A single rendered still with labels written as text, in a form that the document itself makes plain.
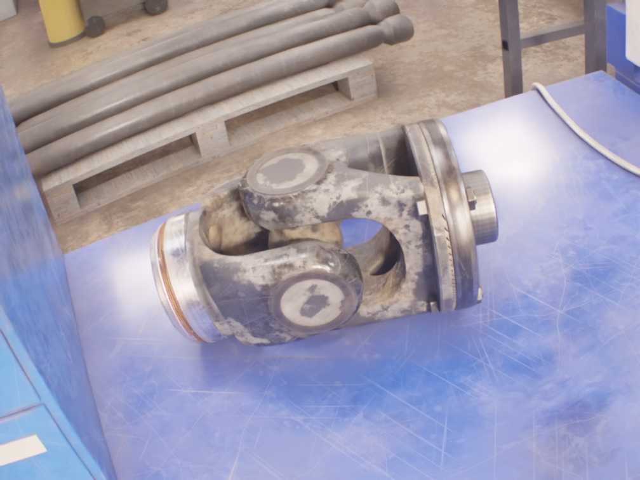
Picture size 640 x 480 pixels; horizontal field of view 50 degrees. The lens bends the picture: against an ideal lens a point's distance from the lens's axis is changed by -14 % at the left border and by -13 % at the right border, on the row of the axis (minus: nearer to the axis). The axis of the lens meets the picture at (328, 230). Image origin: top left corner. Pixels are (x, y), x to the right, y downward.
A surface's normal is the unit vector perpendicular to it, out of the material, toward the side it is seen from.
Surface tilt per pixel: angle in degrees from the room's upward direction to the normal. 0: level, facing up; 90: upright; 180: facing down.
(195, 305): 73
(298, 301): 90
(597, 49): 90
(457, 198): 43
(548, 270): 0
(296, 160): 3
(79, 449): 90
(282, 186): 3
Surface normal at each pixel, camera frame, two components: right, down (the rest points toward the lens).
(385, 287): -0.72, -0.51
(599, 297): -0.14, -0.78
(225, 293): -0.21, 0.67
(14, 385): 0.39, 0.53
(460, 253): 0.04, 0.36
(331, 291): 0.09, 0.61
